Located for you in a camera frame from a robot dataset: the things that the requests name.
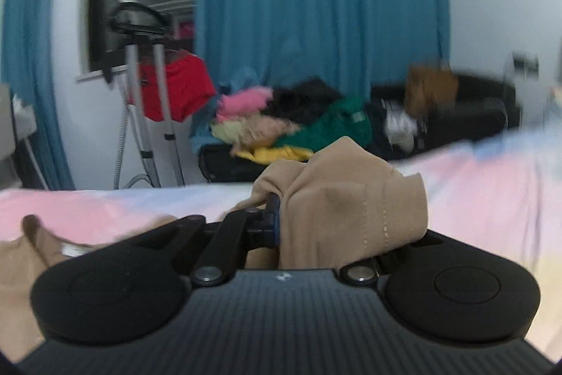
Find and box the white cloth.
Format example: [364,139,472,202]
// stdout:
[383,99,419,150]

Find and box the black sofa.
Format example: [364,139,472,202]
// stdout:
[197,72,524,183]

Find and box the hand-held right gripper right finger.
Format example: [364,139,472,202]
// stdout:
[336,229,444,286]

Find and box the pink garment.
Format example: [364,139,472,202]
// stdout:
[216,87,274,123]

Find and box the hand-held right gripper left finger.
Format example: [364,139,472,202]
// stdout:
[145,191,282,287]

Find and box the pastel tie-dye bedsheet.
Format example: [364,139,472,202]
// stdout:
[0,124,562,358]

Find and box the narrow blue curtain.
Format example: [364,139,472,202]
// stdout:
[0,0,76,191]

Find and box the wall socket with charger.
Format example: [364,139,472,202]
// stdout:
[510,51,541,73]

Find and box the tan t-shirt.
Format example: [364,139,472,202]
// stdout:
[0,136,429,362]

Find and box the green garment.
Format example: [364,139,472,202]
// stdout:
[276,95,375,160]

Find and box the beige garment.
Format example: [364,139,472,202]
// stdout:
[210,115,305,155]

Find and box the brown paper bag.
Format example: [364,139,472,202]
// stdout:
[403,64,460,117]

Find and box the wide blue curtain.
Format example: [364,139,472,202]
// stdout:
[194,0,451,105]

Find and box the red garment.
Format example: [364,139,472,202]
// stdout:
[129,53,217,123]

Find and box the garment steamer stand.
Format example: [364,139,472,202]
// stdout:
[103,0,186,189]

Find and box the light blue garment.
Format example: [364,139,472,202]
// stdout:
[190,66,265,153]

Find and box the yellow garment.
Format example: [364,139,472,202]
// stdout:
[232,143,313,163]

